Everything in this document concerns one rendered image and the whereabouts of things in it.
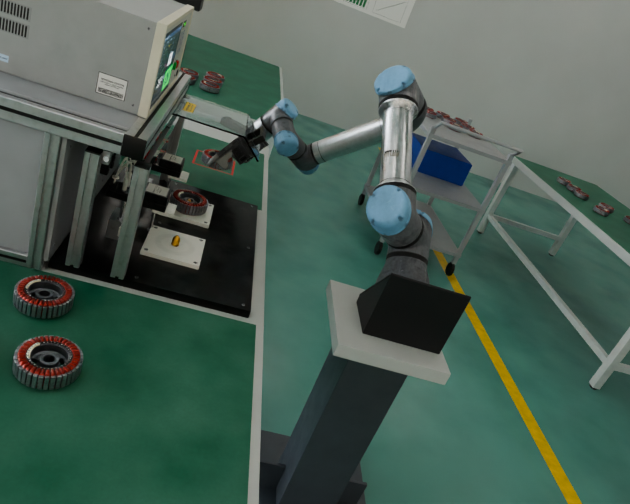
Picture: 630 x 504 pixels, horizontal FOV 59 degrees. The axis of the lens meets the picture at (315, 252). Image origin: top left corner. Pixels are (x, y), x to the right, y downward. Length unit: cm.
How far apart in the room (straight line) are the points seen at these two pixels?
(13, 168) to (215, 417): 65
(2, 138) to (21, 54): 19
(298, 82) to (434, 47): 162
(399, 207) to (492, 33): 580
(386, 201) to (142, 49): 67
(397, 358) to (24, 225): 93
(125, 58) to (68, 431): 75
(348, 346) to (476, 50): 593
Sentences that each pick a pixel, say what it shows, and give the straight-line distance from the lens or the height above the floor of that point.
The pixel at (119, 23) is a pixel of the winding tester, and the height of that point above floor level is 129.
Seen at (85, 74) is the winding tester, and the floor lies 117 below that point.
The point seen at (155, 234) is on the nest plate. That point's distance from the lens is 154.
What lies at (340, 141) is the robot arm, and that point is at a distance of 184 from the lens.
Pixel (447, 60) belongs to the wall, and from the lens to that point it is 702.
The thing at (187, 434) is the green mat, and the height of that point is 75.
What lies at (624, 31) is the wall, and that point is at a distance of 781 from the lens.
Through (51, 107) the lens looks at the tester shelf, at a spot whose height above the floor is 111.
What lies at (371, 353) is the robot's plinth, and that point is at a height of 75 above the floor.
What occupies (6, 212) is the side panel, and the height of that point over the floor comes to 86.
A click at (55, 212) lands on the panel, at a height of 90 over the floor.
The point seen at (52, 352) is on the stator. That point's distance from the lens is 114.
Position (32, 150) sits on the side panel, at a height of 102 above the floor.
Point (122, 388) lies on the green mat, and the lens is 111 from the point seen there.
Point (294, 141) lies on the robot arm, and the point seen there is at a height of 104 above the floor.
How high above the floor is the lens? 152
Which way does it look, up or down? 25 degrees down
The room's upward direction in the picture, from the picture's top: 22 degrees clockwise
